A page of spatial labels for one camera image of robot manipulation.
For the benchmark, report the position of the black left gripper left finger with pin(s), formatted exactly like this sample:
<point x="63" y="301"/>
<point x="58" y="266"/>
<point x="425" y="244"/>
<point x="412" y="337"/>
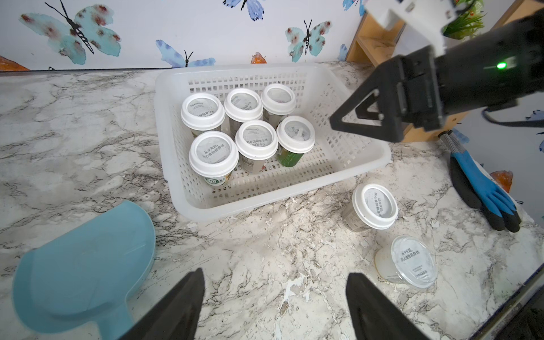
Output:
<point x="176" y="315"/>

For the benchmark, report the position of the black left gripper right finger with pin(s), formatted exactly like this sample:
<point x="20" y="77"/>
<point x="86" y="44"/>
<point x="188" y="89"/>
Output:
<point x="373" y="315"/>

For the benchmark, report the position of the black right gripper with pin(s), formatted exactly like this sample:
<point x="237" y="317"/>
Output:
<point x="492" y="71"/>

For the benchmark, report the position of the yogurt cup without cap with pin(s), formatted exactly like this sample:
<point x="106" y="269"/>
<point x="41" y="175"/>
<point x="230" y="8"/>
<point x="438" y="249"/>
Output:
<point x="406" y="260"/>

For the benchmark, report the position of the white plastic perforated basket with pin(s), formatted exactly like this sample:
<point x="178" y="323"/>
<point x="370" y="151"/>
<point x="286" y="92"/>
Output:
<point x="319" y="88"/>

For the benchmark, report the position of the wooden corner shelf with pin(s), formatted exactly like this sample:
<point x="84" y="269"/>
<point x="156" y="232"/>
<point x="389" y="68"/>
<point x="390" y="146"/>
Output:
<point x="392" y="28"/>

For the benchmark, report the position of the blue black work glove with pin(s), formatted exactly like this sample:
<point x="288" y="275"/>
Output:
<point x="477" y="190"/>

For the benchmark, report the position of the white pot green plant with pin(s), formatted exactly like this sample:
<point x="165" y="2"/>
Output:
<point x="468" y="22"/>

